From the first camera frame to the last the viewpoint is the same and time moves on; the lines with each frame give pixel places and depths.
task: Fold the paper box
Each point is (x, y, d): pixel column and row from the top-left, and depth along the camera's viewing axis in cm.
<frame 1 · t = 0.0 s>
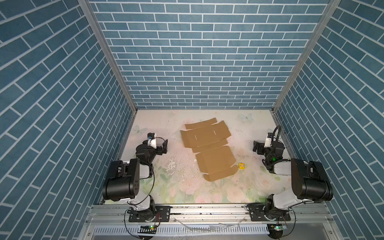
left hand: (160, 139, 92), fingers open
right hand: (261, 140, 95), fingers open
brown cardboard paper box: (207, 139, 105), on the table
yellow cube red symbol: (241, 165, 91), point 2 cm above the table

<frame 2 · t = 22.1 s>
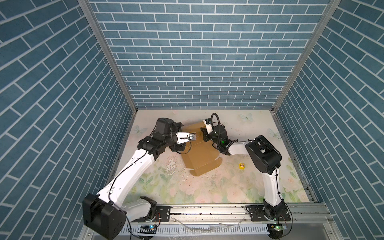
left hand: (182, 131, 78), fingers open
right hand: (200, 126, 98), fingers closed
brown cardboard paper box: (200, 156, 96), on the table
the other named things where they were.

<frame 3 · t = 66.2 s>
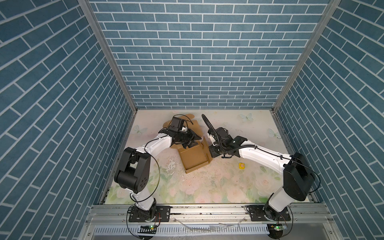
left hand: (201, 139, 87), fingers open
right hand: (209, 148, 86), fingers closed
brown cardboard paper box: (199, 153, 96), point 3 cm above the table
the other named things where they were.

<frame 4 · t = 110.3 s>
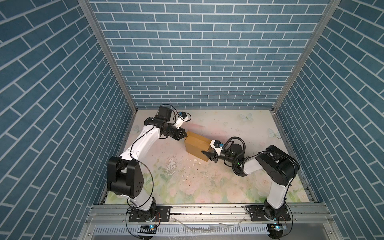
left hand: (185, 134, 84), fingers closed
right hand: (203, 146, 85), fingers open
brown cardboard paper box: (195, 144, 84), point 16 cm above the table
